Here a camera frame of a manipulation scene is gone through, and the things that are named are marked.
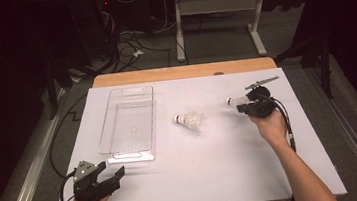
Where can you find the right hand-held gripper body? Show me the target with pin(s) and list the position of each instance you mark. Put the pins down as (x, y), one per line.
(264, 108)

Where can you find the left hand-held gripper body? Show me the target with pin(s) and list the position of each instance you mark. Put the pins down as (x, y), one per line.
(87, 190)

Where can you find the white plastic shuttlecock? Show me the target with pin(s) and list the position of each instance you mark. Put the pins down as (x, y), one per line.
(235, 101)
(190, 121)

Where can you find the clear plastic bin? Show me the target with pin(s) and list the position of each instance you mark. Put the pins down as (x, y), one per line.
(127, 142)

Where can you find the person's right hand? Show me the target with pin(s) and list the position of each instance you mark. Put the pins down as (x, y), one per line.
(271, 127)

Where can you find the white table cover board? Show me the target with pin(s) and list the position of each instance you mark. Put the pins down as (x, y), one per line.
(239, 161)

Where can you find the black tripod stand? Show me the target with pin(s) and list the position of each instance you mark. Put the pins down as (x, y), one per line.
(326, 71)
(52, 93)

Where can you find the white plug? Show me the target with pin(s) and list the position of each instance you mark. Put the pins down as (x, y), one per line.
(138, 53)

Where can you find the dark equipment case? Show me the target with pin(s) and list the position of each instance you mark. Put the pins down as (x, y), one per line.
(98, 28)

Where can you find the aluminium floor rail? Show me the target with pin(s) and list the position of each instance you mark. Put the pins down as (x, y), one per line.
(26, 200)
(356, 149)

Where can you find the white metal stand frame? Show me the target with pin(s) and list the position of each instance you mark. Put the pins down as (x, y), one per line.
(216, 4)

